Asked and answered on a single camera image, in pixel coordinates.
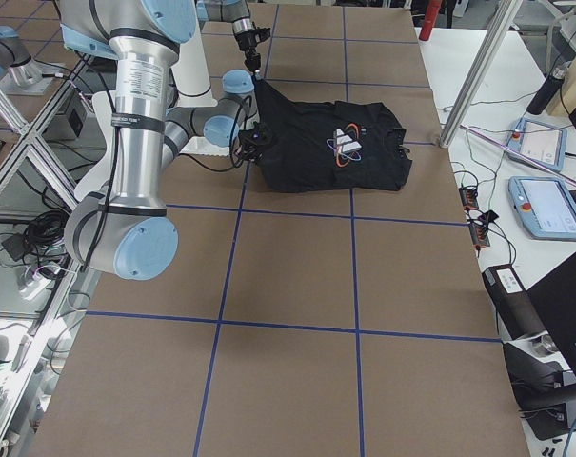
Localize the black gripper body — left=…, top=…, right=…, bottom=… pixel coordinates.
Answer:
left=234, top=29, right=258, bottom=55
left=237, top=122, right=274, bottom=163

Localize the black graphic t-shirt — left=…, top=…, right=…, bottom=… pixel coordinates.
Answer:
left=254, top=80, right=412, bottom=193

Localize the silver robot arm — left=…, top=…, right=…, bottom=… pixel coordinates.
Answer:
left=195, top=0, right=270, bottom=75
left=60, top=1, right=270, bottom=281

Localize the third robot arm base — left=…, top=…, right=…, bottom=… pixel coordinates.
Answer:
left=0, top=26, right=53, bottom=96

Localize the white plastic chair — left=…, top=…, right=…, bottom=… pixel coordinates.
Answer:
left=73, top=89, right=127, bottom=211

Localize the red bottle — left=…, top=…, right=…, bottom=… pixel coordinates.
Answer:
left=419, top=0, right=443, bottom=41

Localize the grey electrical box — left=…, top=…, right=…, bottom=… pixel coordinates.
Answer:
left=43, top=92, right=89, bottom=141

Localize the orange terminal block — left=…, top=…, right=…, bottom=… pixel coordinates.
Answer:
left=458, top=187, right=490, bottom=252

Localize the white power strip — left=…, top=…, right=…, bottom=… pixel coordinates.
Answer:
left=18, top=263, right=62, bottom=301

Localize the far blue teach pendant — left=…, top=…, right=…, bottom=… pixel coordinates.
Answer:
left=506, top=117, right=567, bottom=171

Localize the blue teach pendant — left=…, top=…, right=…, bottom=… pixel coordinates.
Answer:
left=506, top=117, right=567, bottom=171
left=507, top=176, right=576, bottom=241

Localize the black water bottle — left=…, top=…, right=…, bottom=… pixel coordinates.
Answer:
left=526, top=61, right=571, bottom=115

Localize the near blue teach pendant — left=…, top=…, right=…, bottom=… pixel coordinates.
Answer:
left=507, top=176, right=576, bottom=241

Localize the black monitor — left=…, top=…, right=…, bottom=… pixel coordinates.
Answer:
left=504, top=252, right=576, bottom=440

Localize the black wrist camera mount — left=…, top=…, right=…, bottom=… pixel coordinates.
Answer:
left=252, top=28, right=271, bottom=44

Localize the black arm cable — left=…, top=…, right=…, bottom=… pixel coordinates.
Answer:
left=77, top=85, right=255, bottom=273

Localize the aluminium frame rail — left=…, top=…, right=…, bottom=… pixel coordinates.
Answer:
left=0, top=55, right=93, bottom=224

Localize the bundle of black cables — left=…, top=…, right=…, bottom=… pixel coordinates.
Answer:
left=0, top=209, right=84, bottom=282

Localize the aluminium frame post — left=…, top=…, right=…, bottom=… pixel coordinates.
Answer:
left=439, top=0, right=523, bottom=148

